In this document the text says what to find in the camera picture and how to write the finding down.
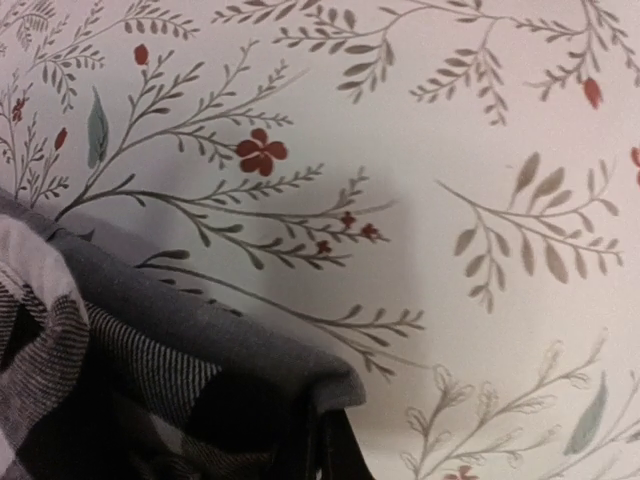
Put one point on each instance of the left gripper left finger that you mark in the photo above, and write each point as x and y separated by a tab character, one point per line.
309	450

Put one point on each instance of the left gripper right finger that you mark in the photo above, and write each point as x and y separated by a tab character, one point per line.
343	457

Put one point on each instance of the grey shirt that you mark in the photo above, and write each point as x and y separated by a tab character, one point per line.
209	331

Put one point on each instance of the black white plaid shirt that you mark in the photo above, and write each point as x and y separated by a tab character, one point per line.
84	396

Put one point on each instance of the floral tablecloth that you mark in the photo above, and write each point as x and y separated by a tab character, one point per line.
445	194

